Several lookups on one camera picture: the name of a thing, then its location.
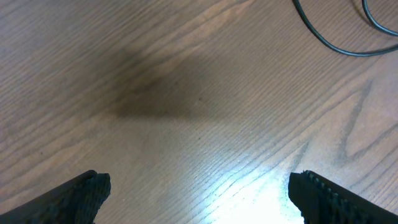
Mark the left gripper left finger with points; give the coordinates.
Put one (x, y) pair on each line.
(75, 201)

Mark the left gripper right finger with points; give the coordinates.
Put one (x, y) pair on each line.
(322, 201)

